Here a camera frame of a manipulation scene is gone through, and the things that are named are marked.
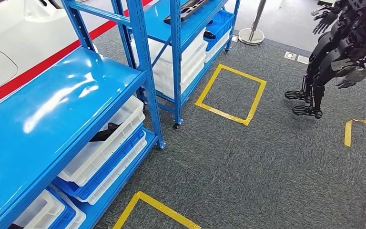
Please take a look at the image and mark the blue plastic crate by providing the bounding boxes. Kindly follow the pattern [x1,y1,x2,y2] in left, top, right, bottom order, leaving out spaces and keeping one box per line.
[203,10,236,51]
[52,123,146,198]
[45,186,76,229]

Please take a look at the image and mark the chrome stanchion post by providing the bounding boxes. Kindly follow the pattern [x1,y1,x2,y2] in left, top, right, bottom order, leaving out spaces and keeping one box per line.
[238,0,267,46]

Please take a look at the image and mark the blue metal shelf rack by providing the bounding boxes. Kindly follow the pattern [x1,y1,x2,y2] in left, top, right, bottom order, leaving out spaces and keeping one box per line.
[0,0,167,229]
[110,0,241,130]

